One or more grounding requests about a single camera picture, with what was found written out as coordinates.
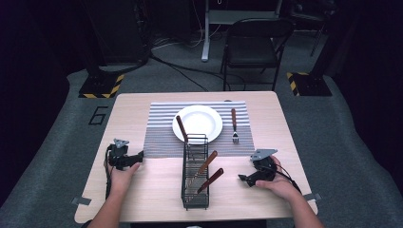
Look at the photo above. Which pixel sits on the black yellow striped stand base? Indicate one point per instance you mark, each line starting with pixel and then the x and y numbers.
pixel 101 85
pixel 309 84

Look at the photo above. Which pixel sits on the person's right hand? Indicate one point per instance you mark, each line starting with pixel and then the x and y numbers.
pixel 280 185

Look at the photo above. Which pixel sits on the dark equipment cabinet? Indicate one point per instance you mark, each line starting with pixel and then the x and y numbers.
pixel 117 28

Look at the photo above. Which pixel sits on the person's left hand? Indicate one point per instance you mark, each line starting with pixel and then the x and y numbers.
pixel 121 179

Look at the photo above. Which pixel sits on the grey metal desk frame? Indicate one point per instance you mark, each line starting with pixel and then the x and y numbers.
pixel 207 31

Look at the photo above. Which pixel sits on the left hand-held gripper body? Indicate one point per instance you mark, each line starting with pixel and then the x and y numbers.
pixel 118 157

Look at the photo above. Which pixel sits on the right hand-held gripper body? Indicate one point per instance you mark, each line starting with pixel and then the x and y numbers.
pixel 263 166

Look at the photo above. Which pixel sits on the white round plate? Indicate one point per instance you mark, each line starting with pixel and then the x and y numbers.
pixel 201 122

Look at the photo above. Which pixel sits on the grey striped placemat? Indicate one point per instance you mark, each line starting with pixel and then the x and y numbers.
pixel 164 142

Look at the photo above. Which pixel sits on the grey tape strip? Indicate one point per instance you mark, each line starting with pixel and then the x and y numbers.
pixel 313 196
pixel 81 200

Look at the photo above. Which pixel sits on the black folding chair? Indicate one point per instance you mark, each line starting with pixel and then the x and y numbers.
pixel 250 52

